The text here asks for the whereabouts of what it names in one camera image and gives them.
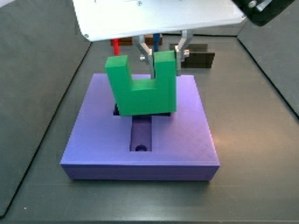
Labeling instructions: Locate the brown T-shaped block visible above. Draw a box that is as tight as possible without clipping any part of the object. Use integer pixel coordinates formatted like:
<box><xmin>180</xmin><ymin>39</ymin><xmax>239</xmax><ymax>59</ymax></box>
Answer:
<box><xmin>119</xmin><ymin>33</ymin><xmax>163</xmax><ymax>46</ymax></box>

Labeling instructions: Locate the purple board with cross slot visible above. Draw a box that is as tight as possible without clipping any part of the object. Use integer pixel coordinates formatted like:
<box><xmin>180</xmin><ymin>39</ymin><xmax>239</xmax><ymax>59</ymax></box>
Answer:
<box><xmin>60</xmin><ymin>74</ymin><xmax>220</xmax><ymax>180</ymax></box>

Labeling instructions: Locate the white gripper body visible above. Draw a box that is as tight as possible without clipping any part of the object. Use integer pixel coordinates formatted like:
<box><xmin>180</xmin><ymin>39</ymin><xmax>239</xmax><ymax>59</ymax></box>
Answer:
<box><xmin>72</xmin><ymin>0</ymin><xmax>246</xmax><ymax>42</ymax></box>

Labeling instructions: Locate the black fixture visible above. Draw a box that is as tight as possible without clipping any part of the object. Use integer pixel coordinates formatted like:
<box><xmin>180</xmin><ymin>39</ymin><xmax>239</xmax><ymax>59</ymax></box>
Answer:
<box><xmin>170</xmin><ymin>44</ymin><xmax>215</xmax><ymax>70</ymax></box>

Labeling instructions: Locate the red peg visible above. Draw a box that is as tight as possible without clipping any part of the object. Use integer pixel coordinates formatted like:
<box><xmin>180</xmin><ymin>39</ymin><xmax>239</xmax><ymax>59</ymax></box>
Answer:
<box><xmin>111</xmin><ymin>38</ymin><xmax>120</xmax><ymax>55</ymax></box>

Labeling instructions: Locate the green U-shaped block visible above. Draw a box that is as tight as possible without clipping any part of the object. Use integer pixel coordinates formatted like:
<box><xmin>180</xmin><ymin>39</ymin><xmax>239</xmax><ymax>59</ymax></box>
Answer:
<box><xmin>105</xmin><ymin>51</ymin><xmax>176</xmax><ymax>116</ymax></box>

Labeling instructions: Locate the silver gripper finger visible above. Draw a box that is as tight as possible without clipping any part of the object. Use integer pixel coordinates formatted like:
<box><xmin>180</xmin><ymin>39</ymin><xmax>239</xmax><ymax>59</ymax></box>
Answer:
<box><xmin>135</xmin><ymin>41</ymin><xmax>155</xmax><ymax>79</ymax></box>
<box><xmin>174</xmin><ymin>30</ymin><xmax>192</xmax><ymax>76</ymax></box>

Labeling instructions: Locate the blue peg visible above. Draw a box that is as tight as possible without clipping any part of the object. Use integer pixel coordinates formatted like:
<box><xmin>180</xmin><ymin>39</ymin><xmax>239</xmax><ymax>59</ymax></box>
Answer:
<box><xmin>154</xmin><ymin>33</ymin><xmax>160</xmax><ymax>52</ymax></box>

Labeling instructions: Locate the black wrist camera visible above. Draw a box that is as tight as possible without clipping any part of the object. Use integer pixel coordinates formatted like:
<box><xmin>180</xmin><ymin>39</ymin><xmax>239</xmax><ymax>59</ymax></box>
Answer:
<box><xmin>231</xmin><ymin>0</ymin><xmax>295</xmax><ymax>26</ymax></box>

